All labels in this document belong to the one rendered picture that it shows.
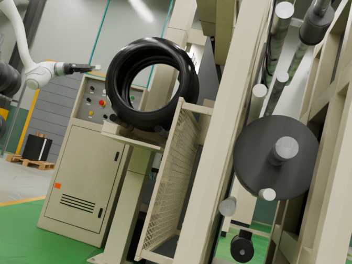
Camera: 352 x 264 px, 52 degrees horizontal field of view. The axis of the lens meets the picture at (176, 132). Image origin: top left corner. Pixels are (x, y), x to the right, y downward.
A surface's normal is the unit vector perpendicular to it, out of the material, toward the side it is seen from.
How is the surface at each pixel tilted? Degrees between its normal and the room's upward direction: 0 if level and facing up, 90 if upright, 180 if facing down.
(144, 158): 90
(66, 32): 90
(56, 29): 90
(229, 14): 162
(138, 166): 90
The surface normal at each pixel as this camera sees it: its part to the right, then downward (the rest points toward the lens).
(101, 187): -0.16, -0.16
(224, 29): -0.30, 0.86
